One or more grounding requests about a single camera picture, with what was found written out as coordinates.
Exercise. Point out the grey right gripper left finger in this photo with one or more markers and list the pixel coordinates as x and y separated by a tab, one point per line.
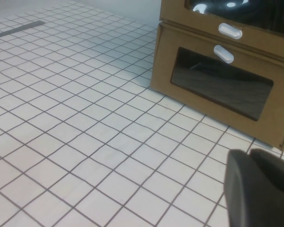
236	189

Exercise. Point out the cardboard shoe box shell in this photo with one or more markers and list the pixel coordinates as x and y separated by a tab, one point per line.
156	59

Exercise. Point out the white grid tablecloth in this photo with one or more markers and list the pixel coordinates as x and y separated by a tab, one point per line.
85	142

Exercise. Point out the dark grey tape strip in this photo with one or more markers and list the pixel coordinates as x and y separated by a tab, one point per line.
19	28

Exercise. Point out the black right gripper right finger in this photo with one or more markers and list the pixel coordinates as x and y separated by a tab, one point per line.
281	189

